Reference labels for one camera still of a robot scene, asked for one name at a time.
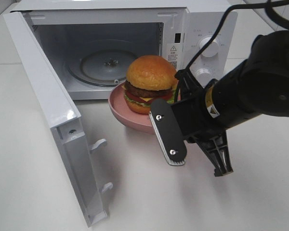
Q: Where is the upper white power knob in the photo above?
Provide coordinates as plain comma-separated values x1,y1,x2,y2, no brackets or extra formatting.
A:
198,36,220,58

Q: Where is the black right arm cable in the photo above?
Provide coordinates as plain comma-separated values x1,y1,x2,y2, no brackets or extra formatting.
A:
174,0,289,102

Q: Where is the pink round plate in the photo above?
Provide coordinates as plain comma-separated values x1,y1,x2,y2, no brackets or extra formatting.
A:
108,83,155,135

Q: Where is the burger with lettuce and cheese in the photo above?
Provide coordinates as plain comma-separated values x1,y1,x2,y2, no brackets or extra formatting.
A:
124,55,178,114

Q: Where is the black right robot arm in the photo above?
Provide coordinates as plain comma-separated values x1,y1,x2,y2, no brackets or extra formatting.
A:
172,30,289,177

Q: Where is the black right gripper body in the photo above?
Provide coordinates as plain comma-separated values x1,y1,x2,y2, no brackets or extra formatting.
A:
171,89,227,143

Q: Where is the white timer knob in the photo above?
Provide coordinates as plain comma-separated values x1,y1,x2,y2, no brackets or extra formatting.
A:
195,68,213,87

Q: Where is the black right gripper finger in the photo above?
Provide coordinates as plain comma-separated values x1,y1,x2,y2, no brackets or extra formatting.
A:
196,131,233,177
174,69,204,103

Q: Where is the white microwave oven body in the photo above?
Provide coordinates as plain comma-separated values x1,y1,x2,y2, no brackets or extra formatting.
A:
9,0,229,101

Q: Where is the white microwave door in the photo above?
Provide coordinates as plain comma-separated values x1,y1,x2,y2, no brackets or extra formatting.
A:
4,12,113,227

